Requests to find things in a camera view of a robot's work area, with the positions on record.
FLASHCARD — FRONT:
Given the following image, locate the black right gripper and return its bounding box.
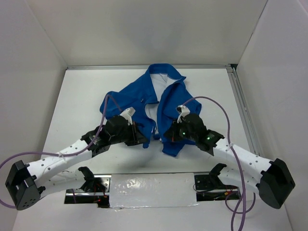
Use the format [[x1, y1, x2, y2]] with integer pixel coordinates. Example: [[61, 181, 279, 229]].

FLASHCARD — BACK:
[[164, 118, 197, 142]]

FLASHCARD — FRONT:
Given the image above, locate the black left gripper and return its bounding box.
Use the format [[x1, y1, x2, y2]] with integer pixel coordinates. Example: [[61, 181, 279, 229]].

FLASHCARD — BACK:
[[110, 121, 148, 146]]

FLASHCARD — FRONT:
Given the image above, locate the blue jacket white lining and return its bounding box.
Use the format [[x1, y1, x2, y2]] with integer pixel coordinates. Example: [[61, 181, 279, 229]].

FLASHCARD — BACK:
[[100, 64, 202, 157]]

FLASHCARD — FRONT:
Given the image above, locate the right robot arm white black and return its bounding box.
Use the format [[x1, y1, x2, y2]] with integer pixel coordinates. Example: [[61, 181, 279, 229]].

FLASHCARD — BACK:
[[164, 114, 295, 209]]

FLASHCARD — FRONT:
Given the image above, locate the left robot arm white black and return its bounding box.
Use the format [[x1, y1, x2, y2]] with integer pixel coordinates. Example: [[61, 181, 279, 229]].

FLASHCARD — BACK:
[[5, 115, 148, 210]]

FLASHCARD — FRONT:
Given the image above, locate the white glossy taped sheet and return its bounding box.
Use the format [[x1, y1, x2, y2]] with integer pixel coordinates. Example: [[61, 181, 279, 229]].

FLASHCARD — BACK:
[[109, 173, 198, 208]]

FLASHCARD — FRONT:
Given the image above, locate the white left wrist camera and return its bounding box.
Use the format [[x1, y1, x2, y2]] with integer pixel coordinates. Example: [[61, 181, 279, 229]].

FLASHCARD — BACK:
[[120, 107, 135, 125]]

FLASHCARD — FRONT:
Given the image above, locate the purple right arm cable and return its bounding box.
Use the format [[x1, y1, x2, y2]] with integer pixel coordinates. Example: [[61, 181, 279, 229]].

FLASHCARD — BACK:
[[180, 96, 256, 231]]

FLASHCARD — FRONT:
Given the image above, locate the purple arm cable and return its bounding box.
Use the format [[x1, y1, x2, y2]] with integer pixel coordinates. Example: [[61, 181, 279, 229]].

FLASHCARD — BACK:
[[180, 96, 256, 231], [0, 94, 123, 208]]

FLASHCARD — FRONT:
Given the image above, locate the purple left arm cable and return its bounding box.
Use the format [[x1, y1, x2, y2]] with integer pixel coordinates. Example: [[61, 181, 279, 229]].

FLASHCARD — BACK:
[[0, 94, 123, 208]]

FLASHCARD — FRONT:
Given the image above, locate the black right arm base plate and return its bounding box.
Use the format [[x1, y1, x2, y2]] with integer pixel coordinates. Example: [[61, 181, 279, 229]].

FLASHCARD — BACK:
[[193, 174, 241, 202]]

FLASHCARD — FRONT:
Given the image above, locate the aluminium frame rail back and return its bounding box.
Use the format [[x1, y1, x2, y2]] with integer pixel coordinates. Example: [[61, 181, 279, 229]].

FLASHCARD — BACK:
[[67, 64, 232, 70]]

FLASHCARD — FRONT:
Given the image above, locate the aluminium frame rail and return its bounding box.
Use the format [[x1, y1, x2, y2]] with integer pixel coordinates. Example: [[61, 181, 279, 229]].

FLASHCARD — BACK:
[[67, 64, 232, 70], [226, 64, 264, 156]]

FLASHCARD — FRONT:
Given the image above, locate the aluminium frame rail right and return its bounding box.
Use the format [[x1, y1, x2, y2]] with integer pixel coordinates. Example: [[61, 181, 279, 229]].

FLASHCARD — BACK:
[[226, 64, 264, 156]]

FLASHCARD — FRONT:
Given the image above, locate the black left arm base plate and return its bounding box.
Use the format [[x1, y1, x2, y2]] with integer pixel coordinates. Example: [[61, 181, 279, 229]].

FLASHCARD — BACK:
[[65, 174, 111, 199]]

